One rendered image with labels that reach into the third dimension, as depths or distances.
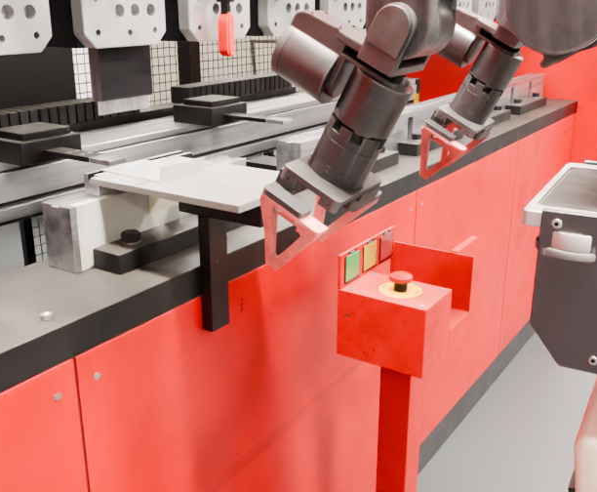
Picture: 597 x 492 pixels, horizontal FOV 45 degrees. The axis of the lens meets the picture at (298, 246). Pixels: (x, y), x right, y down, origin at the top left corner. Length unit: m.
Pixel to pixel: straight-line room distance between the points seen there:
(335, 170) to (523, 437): 1.75
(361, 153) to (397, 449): 0.81
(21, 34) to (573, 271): 0.67
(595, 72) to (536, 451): 1.43
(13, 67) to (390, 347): 0.94
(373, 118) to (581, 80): 2.37
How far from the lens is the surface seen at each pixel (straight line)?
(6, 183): 1.28
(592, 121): 3.00
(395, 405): 1.34
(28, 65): 1.63
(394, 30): 0.61
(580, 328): 0.77
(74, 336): 0.91
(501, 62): 1.05
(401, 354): 1.20
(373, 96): 0.65
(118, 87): 1.09
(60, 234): 1.05
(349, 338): 1.23
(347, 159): 0.67
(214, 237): 1.03
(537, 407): 2.50
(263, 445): 1.32
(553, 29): 0.58
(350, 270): 1.22
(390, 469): 1.41
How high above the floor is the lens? 1.24
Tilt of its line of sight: 19 degrees down
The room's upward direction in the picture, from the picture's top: straight up
